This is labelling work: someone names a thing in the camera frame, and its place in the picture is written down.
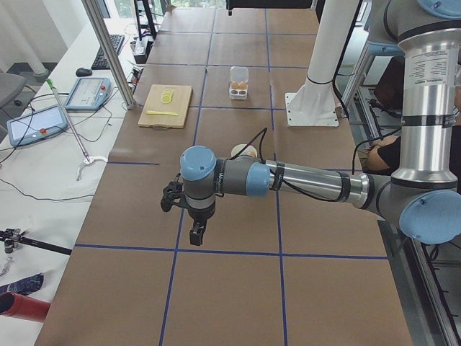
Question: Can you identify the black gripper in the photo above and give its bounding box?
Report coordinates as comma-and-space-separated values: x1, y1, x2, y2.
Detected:
188, 205, 215, 246

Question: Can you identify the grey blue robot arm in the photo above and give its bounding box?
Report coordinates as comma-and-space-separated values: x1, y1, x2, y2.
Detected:
177, 1, 460, 246

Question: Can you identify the clear plastic egg box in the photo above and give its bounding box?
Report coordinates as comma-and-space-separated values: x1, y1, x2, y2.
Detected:
228, 66, 249, 100

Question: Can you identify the white paper bowl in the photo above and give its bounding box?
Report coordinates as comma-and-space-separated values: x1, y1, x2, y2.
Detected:
230, 143, 258, 159

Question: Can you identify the yellow plastic knife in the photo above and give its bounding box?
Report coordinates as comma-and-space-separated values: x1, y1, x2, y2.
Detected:
146, 110, 179, 116

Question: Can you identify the bamboo cutting board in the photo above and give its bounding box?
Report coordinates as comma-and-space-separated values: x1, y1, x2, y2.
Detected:
138, 84, 192, 128

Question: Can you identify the far teach pendant tablet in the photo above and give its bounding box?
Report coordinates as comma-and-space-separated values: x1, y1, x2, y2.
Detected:
65, 77, 112, 112

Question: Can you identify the teach pendant tablet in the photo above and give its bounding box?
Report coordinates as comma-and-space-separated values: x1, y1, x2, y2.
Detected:
65, 77, 112, 112
6, 105, 68, 147

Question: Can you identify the blue patterned cloth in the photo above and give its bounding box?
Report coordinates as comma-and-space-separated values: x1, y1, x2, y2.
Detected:
1, 273, 44, 296

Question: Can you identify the black tripod rod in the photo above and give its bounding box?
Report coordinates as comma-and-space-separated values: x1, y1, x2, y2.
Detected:
0, 229, 72, 255

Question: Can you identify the black keyboard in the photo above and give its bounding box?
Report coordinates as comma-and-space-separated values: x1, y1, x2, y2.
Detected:
91, 34, 125, 71

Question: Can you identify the black computer mouse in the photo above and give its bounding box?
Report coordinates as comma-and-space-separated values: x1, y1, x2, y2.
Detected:
76, 68, 93, 77

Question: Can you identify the near teach pendant tablet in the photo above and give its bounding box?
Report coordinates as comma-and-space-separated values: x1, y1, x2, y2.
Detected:
6, 105, 68, 147

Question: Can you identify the person in black shirt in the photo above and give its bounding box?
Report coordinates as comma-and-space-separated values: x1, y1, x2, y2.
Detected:
362, 136, 400, 176

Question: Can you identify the red cylinder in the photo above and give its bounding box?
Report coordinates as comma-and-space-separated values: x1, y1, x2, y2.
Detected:
1, 292, 50, 322

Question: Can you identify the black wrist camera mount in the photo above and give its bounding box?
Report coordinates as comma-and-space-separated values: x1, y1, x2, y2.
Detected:
160, 173, 187, 213

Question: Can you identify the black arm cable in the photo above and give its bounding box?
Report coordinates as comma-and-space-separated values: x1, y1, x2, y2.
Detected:
230, 126, 346, 202

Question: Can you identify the grabber stick green handle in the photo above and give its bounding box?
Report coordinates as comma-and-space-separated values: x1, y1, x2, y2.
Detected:
46, 79, 108, 181

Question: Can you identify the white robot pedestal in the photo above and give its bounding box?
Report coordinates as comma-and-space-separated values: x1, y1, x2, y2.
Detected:
285, 0, 362, 127

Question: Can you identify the black overhead camera bar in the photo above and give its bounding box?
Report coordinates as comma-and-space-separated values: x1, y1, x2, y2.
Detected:
225, 0, 313, 16

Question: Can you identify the aluminium frame post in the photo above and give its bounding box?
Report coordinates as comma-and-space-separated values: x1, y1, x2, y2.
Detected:
81, 0, 135, 110

